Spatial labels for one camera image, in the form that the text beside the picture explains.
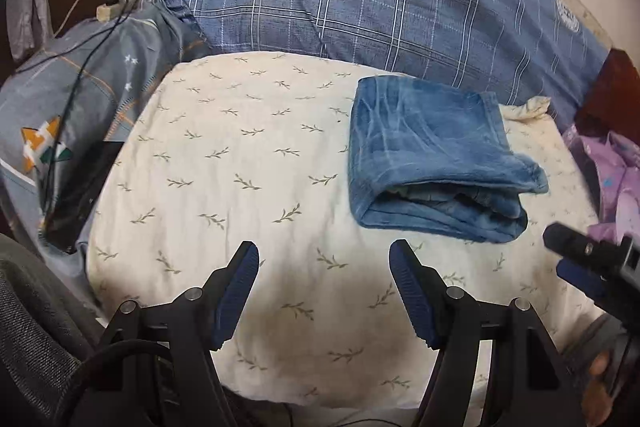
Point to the person's grey trousers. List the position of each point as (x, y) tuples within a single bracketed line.
[(30, 332)]

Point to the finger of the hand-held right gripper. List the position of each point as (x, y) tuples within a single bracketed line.
[(575, 242), (582, 282)]

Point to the grey patterned pillow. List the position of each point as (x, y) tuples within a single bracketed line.
[(100, 57)]

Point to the blue denim pants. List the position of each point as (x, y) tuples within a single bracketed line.
[(425, 142)]

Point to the purple printed cloth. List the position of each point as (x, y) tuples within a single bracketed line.
[(615, 177)]

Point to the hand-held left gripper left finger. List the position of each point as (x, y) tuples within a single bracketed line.
[(235, 292)]

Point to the black tablet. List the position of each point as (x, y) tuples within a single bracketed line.
[(75, 202)]

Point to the person's right hand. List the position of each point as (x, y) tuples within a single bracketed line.
[(599, 369)]

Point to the dark red wooden bed frame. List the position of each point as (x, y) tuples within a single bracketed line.
[(610, 92)]

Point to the cream leaf-print pillow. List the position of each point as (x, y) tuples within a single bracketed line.
[(240, 147)]

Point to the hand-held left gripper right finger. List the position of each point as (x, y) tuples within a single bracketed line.
[(410, 292)]

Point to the white power adapter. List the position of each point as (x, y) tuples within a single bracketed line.
[(109, 10)]

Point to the grey hanging cloth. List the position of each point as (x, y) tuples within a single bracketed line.
[(30, 2)]

